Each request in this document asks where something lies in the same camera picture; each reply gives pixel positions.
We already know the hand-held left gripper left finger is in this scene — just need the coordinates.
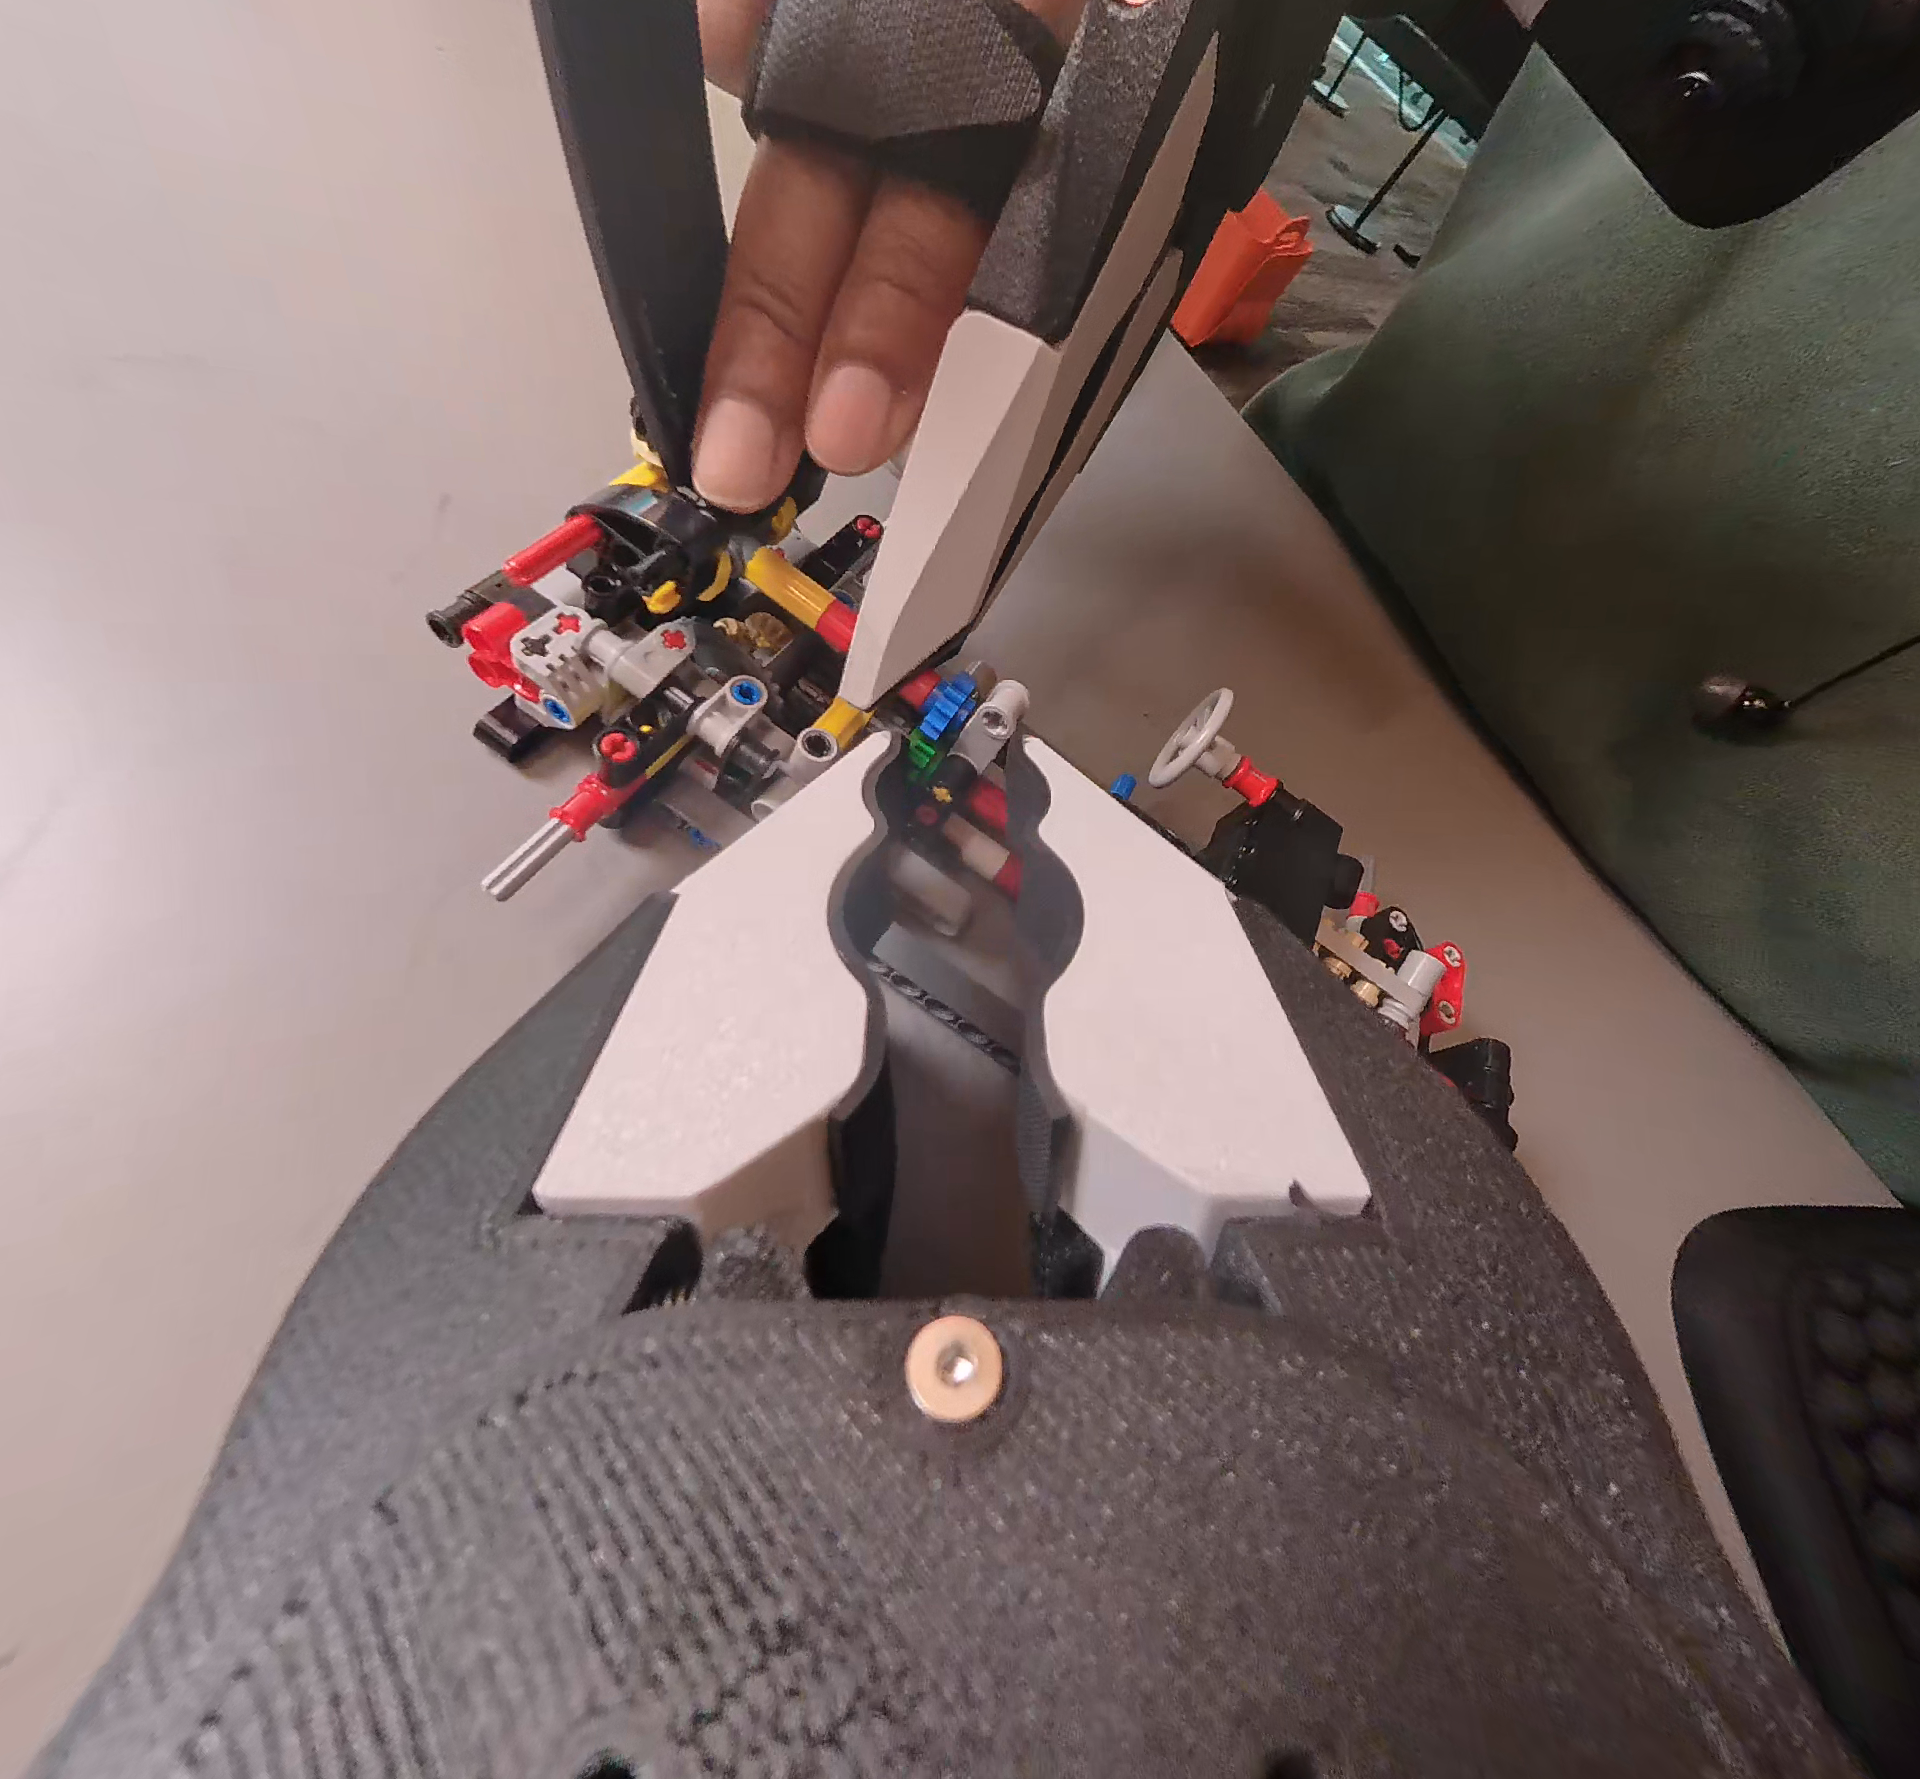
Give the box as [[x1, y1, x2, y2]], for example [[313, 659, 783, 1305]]
[[532, 734, 889, 1236]]

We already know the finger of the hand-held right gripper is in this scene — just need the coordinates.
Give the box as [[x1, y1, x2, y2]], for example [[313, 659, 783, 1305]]
[[504, 0, 732, 492], [837, 37, 1223, 711]]

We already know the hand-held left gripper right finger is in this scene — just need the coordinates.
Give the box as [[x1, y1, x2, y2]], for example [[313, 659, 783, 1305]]
[[1017, 735, 1373, 1259]]

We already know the lego car chassis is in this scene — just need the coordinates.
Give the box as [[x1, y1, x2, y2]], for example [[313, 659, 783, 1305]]
[[426, 420, 1516, 1157]]

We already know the person's right hand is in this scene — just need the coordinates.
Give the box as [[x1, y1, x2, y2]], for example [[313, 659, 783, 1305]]
[[691, 0, 1118, 512]]

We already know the black drawstring cord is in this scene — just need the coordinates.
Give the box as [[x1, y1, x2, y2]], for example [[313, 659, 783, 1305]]
[[1693, 646, 1920, 748]]

